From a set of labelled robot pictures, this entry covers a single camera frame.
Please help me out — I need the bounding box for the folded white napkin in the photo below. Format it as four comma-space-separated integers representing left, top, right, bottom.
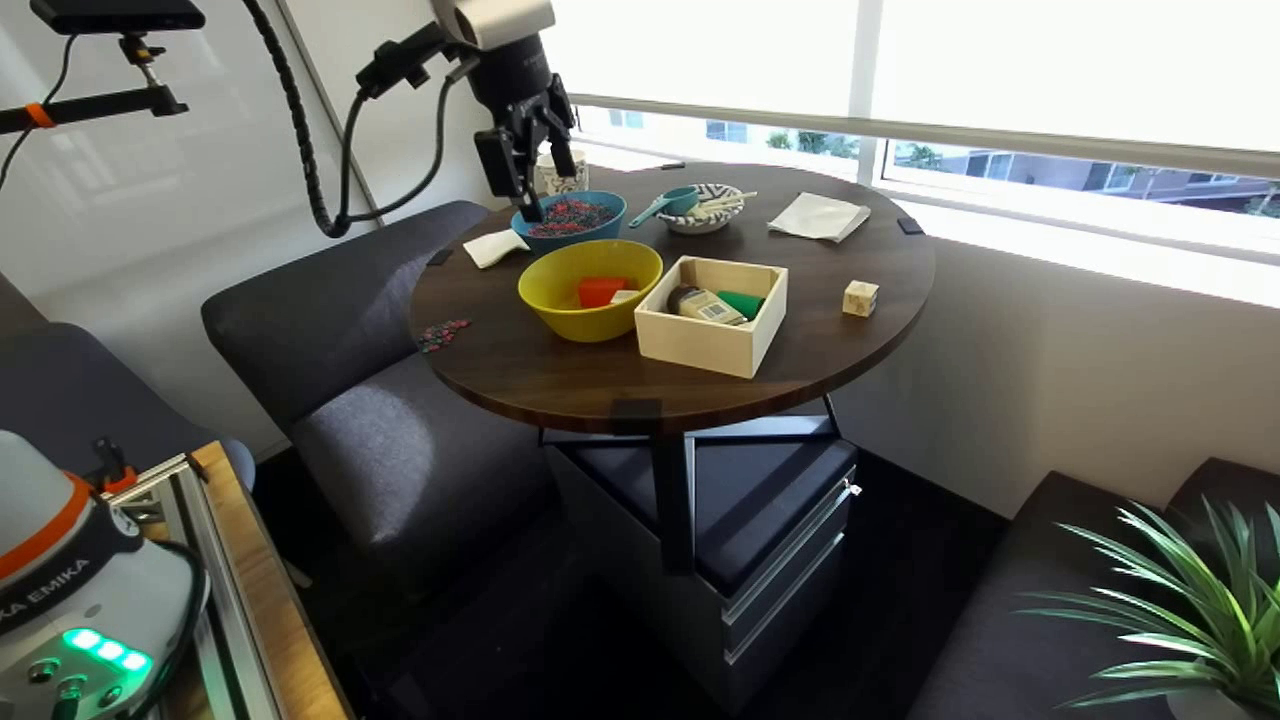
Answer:
763, 190, 878, 250

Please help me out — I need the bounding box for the green potted plant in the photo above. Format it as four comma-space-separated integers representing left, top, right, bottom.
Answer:
1024, 498, 1280, 720

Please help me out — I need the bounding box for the dark sofa seat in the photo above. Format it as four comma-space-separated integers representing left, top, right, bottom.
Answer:
907, 457, 1280, 720

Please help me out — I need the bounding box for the flat white napkin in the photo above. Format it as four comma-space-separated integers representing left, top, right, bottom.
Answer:
461, 225, 533, 274

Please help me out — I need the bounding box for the black table leg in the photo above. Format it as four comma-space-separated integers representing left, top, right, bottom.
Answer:
647, 423, 702, 578

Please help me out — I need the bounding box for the blue bowl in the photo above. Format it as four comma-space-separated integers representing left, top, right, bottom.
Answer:
509, 190, 634, 257

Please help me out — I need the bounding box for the pale item in box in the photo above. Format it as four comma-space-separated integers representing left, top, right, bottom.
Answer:
663, 281, 752, 332

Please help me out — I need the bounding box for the grey drawer cabinet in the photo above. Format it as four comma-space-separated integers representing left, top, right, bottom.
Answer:
553, 438, 865, 711

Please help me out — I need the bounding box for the yellow bowl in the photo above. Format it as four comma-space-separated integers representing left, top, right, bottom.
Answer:
512, 238, 668, 348

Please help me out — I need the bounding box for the blue spoon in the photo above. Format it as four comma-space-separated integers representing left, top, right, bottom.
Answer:
618, 184, 704, 233

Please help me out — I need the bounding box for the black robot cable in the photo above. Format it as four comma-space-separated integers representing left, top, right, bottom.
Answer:
238, 0, 471, 240

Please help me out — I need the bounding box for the green block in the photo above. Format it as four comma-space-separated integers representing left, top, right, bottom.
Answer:
716, 284, 768, 324

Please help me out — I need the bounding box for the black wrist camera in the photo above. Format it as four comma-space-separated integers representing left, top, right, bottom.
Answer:
352, 20, 461, 99

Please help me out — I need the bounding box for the orange block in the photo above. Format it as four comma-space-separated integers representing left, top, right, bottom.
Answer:
578, 274, 634, 311

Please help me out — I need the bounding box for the light wooden box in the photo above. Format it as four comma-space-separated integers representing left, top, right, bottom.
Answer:
634, 251, 791, 384

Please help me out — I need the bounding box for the black camera box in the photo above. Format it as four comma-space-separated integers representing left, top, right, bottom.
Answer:
27, 0, 211, 39

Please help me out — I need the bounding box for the small patterned bowl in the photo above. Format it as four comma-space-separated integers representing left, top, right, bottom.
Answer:
655, 182, 752, 240

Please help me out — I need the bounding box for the white window blind rail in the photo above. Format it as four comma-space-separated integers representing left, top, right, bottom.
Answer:
565, 88, 1280, 184

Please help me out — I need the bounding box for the aluminium profile frame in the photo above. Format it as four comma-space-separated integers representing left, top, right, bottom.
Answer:
104, 451, 291, 720

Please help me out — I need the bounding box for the dark grey sofa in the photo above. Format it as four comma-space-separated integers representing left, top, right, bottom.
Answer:
198, 198, 573, 598

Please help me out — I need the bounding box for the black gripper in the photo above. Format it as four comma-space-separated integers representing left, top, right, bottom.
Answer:
471, 72, 584, 225

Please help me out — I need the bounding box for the colourful beads heap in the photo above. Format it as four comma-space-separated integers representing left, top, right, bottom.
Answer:
533, 198, 612, 240

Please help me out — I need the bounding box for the small wooden cube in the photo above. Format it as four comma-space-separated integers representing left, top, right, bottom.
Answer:
841, 276, 884, 322

